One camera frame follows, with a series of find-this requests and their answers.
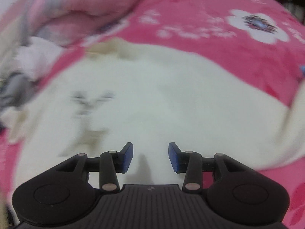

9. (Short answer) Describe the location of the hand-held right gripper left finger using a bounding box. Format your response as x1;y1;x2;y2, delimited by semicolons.
56;142;134;193

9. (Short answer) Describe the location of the grey garment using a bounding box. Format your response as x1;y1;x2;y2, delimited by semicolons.
0;72;36;110

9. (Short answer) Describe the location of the cream white sweater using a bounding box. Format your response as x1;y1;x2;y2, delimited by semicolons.
6;38;305;222

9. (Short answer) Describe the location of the white garment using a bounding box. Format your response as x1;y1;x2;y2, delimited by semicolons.
17;37;62;79

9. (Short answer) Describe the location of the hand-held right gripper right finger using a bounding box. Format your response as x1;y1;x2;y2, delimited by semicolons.
168;142;248;193

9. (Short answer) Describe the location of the pink grey rolled quilt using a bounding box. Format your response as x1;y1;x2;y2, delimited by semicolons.
24;0;153;46

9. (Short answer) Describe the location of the pink floral blanket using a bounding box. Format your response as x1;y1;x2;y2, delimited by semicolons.
0;0;305;229

